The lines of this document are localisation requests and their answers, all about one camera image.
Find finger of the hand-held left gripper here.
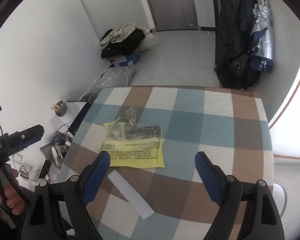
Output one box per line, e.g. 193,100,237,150
4,124,45,151
6,142,31,156

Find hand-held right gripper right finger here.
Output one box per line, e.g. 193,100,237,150
194,151,284,240

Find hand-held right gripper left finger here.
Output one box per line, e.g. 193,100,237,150
21,151,111,240

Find white foam strip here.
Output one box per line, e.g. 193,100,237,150
107,169,155,219

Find yellow plastic bag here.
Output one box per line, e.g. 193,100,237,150
100,121,165,168

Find printed clear wrapper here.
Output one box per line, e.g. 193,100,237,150
125,124,164,141

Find clear plastic wrapper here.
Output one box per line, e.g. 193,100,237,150
115,107,138,127

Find person's left hand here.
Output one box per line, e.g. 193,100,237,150
0,169,26,216

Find small grey box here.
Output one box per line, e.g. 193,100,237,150
39,145,56,161

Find checkered tablecloth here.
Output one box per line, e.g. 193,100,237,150
57,85,275,240

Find chopstick holder with chopsticks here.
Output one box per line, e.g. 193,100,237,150
51,100,68,117

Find white round bin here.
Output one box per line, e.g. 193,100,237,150
274,180,289,217

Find grey plastic bag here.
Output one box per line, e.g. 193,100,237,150
86,66,135,98

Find blue cardboard box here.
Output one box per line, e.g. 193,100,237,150
107,51,140,67

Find black clothes pile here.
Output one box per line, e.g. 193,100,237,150
101,27,145,58

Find beige clothes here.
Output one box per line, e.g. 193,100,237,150
100,23,137,46

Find black backpack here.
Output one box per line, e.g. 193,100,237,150
214,0,262,90

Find silver folding umbrella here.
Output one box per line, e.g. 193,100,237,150
247,0,274,73

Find white plastic bag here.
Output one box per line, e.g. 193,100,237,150
139,27,160,52

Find grey door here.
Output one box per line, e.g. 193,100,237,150
140,0,199,32

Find black cable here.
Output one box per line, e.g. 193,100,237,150
0,142,32,204

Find tangled cables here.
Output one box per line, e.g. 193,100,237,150
12,124,74,180

